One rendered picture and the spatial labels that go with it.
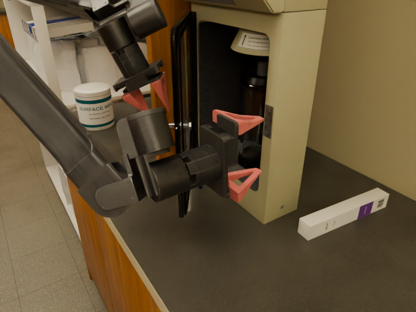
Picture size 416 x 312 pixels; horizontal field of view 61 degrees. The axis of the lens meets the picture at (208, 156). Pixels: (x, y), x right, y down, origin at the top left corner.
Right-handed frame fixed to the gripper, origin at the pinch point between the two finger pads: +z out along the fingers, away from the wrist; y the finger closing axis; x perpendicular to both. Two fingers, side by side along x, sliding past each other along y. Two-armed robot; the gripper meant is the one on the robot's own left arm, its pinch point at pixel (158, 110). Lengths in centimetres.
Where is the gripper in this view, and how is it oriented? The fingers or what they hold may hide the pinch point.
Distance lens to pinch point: 76.6
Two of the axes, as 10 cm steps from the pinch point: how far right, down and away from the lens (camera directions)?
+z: 4.2, 8.1, 4.1
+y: -9.1, 3.5, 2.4
